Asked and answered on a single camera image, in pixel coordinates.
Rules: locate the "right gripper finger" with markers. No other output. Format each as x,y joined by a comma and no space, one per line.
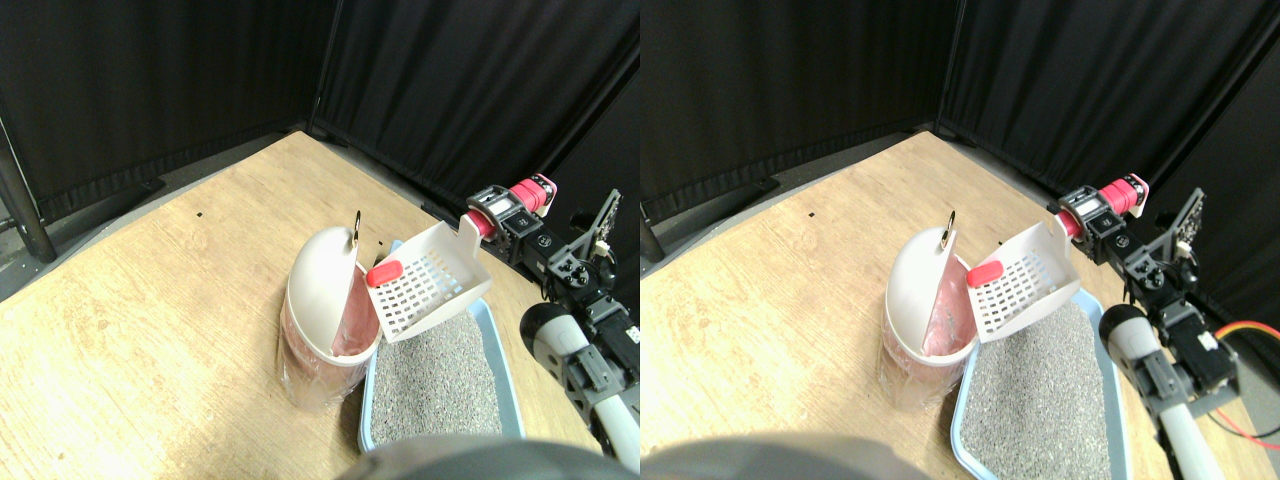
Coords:
478,212
1070,212

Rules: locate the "red lump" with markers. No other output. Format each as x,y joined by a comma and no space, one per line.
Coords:
985,273
384,273

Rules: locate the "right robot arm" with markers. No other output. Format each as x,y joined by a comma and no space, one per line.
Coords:
580,340
1170,360

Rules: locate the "grey stand pole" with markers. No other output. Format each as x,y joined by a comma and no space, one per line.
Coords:
650,240
28,200

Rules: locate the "black curtain stand pole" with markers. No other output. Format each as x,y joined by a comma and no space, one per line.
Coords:
325,60
1225,105
600,95
948,60

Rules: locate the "white bin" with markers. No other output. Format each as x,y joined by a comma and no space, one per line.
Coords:
915,280
315,280

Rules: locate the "blue litter tray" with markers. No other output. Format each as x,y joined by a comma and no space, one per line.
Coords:
440,390
1040,400

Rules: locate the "black bracket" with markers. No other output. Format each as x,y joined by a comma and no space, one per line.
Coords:
1187,228
600,225

